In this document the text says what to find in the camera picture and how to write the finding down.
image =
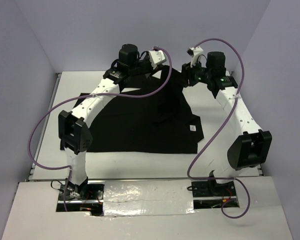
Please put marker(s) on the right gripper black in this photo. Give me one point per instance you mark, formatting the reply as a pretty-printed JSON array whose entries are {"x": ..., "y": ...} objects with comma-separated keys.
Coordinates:
[{"x": 187, "y": 74}]

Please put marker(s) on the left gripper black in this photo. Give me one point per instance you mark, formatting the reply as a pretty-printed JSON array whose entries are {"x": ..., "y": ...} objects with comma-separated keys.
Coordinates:
[{"x": 152, "y": 71}]

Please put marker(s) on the black long sleeve shirt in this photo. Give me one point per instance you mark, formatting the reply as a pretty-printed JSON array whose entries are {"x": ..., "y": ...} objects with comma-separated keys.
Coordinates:
[{"x": 162, "y": 123}]

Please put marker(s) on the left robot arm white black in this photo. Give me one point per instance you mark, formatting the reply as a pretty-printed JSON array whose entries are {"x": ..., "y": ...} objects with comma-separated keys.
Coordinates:
[{"x": 74, "y": 126}]

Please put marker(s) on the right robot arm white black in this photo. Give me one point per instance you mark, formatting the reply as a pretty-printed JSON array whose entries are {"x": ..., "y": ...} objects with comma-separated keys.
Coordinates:
[{"x": 222, "y": 85}]

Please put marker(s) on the silver foil sheet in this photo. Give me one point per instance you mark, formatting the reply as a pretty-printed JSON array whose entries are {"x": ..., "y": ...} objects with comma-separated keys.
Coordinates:
[{"x": 147, "y": 198}]

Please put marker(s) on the white foam board front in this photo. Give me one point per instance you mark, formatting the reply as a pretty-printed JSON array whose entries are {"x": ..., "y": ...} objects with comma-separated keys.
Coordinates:
[{"x": 33, "y": 216}]

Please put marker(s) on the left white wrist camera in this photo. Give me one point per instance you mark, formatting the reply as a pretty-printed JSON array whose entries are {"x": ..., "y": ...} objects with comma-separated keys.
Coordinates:
[{"x": 157, "y": 57}]

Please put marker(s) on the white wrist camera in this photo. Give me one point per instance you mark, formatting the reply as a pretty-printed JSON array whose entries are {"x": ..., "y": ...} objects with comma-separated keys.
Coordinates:
[
  {"x": 195, "y": 53},
  {"x": 157, "y": 57}
]

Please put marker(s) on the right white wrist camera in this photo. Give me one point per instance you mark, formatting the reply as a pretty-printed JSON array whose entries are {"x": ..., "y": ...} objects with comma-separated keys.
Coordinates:
[{"x": 195, "y": 53}]

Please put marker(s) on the aluminium rail left edge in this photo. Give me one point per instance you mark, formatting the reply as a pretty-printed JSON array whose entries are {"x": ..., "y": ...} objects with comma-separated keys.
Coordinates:
[{"x": 36, "y": 138}]

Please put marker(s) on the aluminium rail edge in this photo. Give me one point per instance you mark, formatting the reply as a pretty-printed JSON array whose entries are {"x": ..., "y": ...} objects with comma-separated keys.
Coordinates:
[
  {"x": 245, "y": 150},
  {"x": 36, "y": 138}
]

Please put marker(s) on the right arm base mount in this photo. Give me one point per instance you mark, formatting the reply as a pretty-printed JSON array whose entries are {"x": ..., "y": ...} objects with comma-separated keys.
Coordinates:
[{"x": 210, "y": 188}]

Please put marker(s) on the aluminium rail right edge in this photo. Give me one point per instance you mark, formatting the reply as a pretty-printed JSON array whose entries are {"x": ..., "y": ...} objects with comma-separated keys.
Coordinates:
[{"x": 245, "y": 150}]

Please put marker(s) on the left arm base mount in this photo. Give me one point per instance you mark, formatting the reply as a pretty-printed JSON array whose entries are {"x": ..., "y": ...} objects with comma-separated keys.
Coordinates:
[{"x": 91, "y": 200}]

